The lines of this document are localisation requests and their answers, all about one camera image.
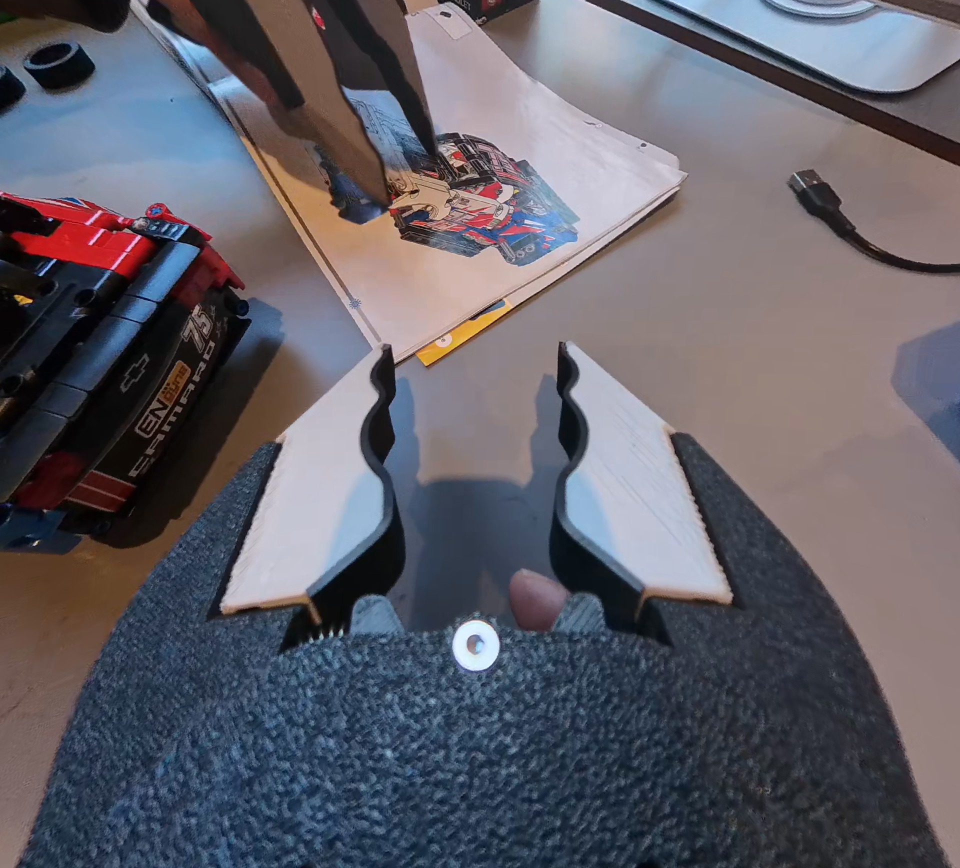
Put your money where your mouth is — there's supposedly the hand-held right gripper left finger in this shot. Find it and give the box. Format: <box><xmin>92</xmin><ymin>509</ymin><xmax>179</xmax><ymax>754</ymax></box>
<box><xmin>219</xmin><ymin>343</ymin><xmax>406</xmax><ymax>616</ymax></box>

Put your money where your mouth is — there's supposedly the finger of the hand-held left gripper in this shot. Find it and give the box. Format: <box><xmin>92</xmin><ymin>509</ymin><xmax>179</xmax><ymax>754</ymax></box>
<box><xmin>336</xmin><ymin>0</ymin><xmax>438</xmax><ymax>158</ymax></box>
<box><xmin>238</xmin><ymin>0</ymin><xmax>393</xmax><ymax>209</ymax></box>

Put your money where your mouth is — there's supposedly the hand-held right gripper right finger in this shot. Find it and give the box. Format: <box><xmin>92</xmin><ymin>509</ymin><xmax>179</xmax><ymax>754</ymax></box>
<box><xmin>549</xmin><ymin>340</ymin><xmax>732</xmax><ymax>640</ymax></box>

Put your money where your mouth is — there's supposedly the instruction booklet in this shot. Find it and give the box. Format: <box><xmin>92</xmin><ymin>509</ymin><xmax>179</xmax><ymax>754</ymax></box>
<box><xmin>133</xmin><ymin>0</ymin><xmax>687</xmax><ymax>368</ymax></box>

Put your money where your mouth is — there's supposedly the toy brick race car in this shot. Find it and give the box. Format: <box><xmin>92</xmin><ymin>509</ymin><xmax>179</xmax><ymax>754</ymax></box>
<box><xmin>0</xmin><ymin>191</ymin><xmax>252</xmax><ymax>554</ymax></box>

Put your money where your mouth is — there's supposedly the person's right hand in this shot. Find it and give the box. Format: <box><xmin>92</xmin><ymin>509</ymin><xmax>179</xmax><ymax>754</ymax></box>
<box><xmin>508</xmin><ymin>569</ymin><xmax>571</xmax><ymax>633</ymax></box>

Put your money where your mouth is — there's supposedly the yellow leaflet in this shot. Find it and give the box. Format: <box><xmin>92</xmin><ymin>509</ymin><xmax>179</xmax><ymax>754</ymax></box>
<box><xmin>416</xmin><ymin>298</ymin><xmax>515</xmax><ymax>368</ymax></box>

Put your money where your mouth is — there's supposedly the silver stand base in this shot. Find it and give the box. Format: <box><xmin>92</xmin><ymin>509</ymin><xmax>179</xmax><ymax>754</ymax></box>
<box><xmin>641</xmin><ymin>0</ymin><xmax>960</xmax><ymax>94</ymax></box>

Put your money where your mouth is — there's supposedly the black usb cable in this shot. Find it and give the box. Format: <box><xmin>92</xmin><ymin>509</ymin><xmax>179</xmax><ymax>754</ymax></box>
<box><xmin>787</xmin><ymin>168</ymin><xmax>960</xmax><ymax>274</ymax></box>

